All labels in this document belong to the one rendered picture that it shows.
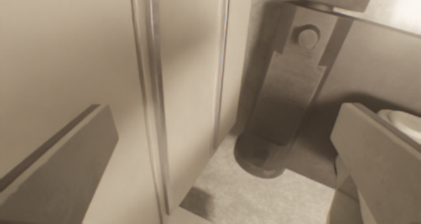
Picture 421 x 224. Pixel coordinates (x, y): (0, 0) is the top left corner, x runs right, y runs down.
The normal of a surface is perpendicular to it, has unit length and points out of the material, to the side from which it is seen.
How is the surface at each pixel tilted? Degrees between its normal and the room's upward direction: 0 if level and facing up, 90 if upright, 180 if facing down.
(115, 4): 90
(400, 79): 0
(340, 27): 45
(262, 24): 0
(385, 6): 0
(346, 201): 90
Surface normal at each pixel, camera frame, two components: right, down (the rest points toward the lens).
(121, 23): 0.90, 0.26
